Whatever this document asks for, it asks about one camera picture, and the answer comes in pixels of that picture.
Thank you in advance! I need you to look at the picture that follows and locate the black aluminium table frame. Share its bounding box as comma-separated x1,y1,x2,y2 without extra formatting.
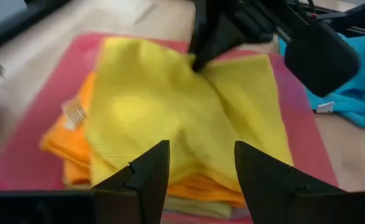
0,0,74,49

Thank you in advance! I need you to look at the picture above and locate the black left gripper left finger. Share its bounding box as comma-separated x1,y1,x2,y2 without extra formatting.
0,139,171,224

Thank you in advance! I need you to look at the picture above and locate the pink plastic bin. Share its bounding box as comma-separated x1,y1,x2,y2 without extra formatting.
0,32,339,224

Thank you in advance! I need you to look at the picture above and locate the blue microfiber towel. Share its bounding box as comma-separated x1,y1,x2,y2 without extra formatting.
277,33,365,128

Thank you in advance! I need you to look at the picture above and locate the yellow microfiber towel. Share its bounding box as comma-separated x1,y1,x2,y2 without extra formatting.
84,36,294,194

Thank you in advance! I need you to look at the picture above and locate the orange microfiber towel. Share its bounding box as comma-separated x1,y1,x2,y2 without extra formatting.
39,71,245,208

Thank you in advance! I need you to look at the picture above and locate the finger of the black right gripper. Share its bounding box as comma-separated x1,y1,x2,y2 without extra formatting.
191,46,230,73

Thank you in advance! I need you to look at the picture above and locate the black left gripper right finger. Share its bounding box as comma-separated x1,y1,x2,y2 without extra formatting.
234,140,365,224

